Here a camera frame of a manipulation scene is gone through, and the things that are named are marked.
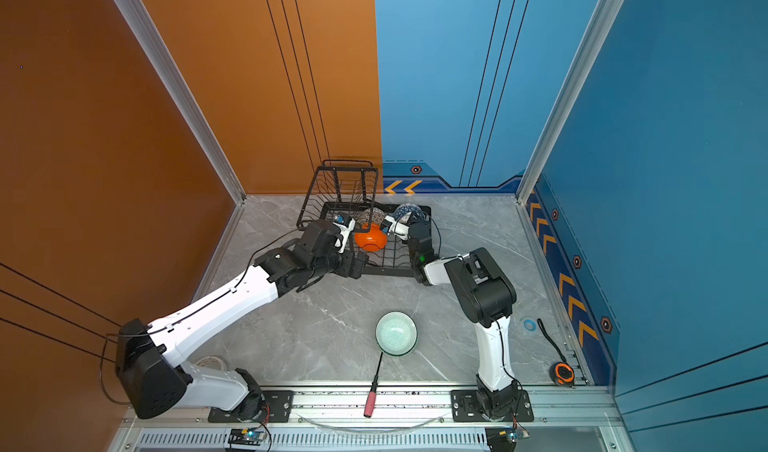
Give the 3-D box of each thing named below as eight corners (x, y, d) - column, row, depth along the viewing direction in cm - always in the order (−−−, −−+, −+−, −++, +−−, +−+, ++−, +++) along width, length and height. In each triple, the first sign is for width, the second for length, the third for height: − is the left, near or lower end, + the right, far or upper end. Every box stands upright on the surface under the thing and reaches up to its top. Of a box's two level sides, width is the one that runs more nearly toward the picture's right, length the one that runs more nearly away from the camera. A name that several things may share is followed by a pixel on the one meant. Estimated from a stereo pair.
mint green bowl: (376, 359, 82) (374, 352, 77) (377, 320, 89) (376, 311, 84) (417, 359, 82) (419, 352, 77) (416, 320, 89) (417, 311, 84)
